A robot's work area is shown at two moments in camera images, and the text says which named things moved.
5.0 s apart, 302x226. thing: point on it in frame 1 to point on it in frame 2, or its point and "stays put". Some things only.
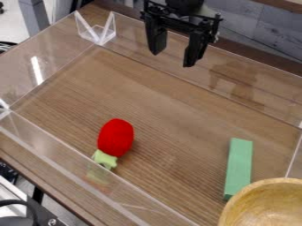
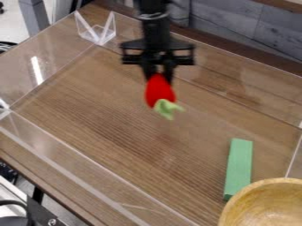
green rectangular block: (238, 167) stays put
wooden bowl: (269, 202) stays put
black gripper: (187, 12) to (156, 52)
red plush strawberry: (115, 140) to (160, 95)
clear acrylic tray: (132, 135) stays put
